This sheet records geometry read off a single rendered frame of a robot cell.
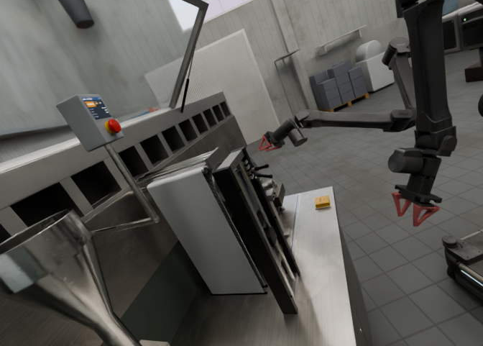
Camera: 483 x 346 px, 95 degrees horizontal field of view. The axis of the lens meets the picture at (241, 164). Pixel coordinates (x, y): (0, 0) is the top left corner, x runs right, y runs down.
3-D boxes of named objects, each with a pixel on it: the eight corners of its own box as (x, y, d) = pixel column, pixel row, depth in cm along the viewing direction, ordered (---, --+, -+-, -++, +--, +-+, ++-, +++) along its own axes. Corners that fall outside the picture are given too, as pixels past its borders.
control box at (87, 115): (114, 139, 43) (83, 90, 40) (86, 152, 44) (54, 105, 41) (131, 133, 50) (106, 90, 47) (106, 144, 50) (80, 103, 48)
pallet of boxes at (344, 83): (353, 98, 694) (343, 61, 661) (369, 97, 621) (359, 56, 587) (319, 113, 697) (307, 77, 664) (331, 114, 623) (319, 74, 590)
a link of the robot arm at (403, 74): (425, 131, 92) (440, 117, 83) (389, 134, 95) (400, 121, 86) (397, 53, 109) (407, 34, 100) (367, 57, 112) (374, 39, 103)
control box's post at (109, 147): (155, 221, 52) (106, 144, 46) (151, 221, 52) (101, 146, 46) (159, 216, 53) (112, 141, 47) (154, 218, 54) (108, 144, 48)
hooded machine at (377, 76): (382, 85, 692) (371, 39, 653) (396, 83, 636) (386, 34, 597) (361, 93, 694) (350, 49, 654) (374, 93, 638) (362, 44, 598)
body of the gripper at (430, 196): (420, 203, 61) (429, 178, 59) (392, 189, 71) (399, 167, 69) (441, 205, 62) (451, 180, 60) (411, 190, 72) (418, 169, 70)
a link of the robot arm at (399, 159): (460, 136, 57) (429, 131, 65) (420, 132, 56) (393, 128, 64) (443, 180, 60) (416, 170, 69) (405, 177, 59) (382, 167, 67)
